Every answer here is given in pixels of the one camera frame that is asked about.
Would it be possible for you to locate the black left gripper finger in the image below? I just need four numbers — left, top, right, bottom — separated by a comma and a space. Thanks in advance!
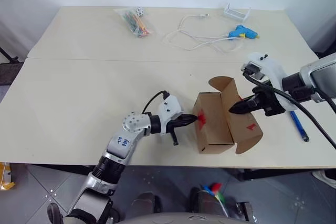
177, 113, 198, 122
174, 119, 197, 129

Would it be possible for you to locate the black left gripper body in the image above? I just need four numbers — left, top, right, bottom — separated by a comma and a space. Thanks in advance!
166, 119, 180, 147

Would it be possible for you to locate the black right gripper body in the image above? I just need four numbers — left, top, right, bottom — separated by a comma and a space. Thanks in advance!
251, 86, 286, 118

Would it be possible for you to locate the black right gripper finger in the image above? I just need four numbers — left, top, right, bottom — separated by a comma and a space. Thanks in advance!
239, 94, 256, 105
229, 103, 257, 116

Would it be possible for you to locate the brown cardboard box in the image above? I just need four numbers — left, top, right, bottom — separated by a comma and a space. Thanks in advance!
192, 76, 264, 155

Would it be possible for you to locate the blue pen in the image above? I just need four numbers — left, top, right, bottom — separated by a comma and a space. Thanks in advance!
289, 110, 310, 142

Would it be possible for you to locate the blue glue gun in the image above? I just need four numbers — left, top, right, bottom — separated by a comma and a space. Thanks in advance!
227, 24, 261, 39

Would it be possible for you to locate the colourful toy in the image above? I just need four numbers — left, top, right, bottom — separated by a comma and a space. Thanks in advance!
201, 182, 229, 217

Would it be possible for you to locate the white plastic phone stand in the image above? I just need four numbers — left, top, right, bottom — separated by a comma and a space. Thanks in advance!
223, 2, 252, 23

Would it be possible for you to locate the white and black shoe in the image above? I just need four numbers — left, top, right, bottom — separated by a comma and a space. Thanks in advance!
311, 168, 336, 189

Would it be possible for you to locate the clear bag of coloured sticks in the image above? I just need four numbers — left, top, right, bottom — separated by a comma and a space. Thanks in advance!
113, 8, 154, 39

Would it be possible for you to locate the black wheel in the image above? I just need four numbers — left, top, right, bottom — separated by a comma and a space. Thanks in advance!
47, 202, 65, 224

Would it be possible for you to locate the yellow bag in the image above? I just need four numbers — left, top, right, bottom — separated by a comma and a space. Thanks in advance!
0, 163, 15, 191

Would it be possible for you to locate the black tripod leg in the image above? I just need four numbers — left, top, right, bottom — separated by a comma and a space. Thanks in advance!
0, 46, 20, 65

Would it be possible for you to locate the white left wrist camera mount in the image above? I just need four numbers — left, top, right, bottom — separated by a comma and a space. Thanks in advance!
157, 95, 184, 136

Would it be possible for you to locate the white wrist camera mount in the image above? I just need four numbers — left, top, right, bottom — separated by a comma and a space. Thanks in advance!
157, 95, 184, 136
240, 52, 299, 111

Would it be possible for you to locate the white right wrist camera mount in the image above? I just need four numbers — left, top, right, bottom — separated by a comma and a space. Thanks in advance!
240, 52, 299, 111

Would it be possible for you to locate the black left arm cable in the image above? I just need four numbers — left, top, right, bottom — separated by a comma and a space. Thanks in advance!
141, 90, 170, 116

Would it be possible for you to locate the black table frame bar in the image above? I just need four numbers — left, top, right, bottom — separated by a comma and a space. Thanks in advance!
237, 168, 326, 182

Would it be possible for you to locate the white power cable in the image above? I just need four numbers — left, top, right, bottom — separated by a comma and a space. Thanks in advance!
161, 13, 244, 54

